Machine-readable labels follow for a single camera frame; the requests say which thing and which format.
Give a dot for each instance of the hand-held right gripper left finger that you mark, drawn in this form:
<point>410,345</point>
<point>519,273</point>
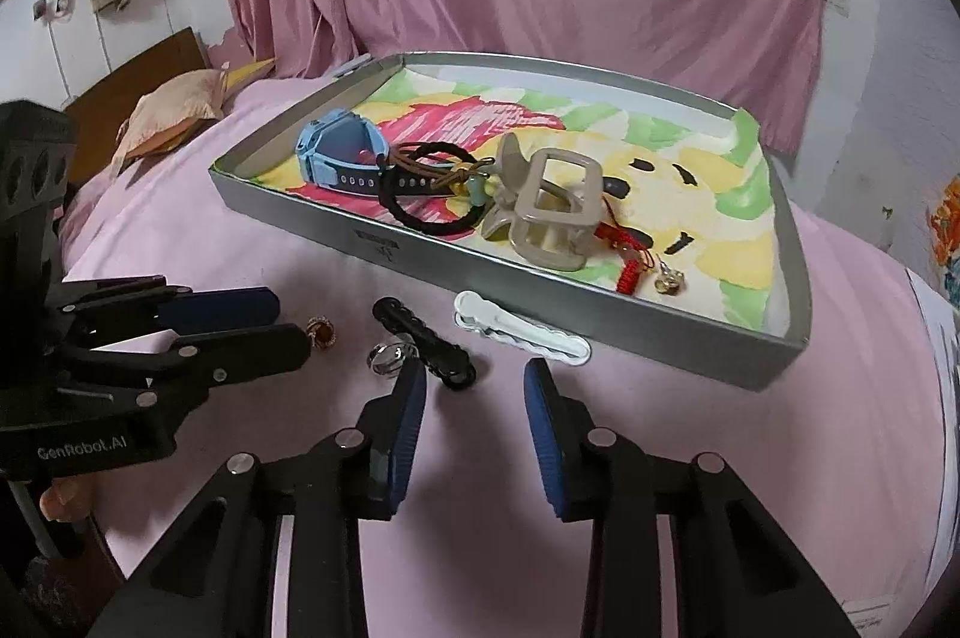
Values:
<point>405,417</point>

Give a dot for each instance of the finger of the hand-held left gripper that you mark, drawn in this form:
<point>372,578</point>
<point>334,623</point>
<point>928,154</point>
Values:
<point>247,349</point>
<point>225,308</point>

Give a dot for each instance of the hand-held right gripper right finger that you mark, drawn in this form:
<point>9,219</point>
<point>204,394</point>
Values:
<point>541,428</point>

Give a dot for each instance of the black hair clip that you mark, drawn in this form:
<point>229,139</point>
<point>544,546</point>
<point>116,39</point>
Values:
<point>435,345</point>

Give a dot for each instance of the white hair clip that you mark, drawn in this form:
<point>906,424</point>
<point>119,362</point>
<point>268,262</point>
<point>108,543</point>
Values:
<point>525,334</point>

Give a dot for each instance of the gold earring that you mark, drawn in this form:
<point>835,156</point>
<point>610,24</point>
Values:
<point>666,282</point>

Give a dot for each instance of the blue smartwatch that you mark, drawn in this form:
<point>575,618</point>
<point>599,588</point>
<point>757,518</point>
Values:
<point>330,146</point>

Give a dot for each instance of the beige hair claw clip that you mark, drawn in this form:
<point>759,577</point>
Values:
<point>525,225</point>

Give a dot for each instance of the grey tray with colourful drawing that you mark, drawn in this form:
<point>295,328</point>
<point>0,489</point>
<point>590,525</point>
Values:
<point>697,218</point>

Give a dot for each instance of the person's left hand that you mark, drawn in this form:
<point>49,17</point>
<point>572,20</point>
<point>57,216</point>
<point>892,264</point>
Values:
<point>66,503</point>

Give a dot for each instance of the peach pillow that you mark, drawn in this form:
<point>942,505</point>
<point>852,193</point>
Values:
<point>169,109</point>

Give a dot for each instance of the yellow cloth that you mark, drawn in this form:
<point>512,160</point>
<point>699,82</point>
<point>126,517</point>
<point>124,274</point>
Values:
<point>251,71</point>

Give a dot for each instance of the wooden headboard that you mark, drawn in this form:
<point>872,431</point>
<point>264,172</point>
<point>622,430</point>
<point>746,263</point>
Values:
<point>142,71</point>

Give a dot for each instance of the colourful wall sticker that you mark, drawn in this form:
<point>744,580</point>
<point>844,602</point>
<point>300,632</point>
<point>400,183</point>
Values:
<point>946,240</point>

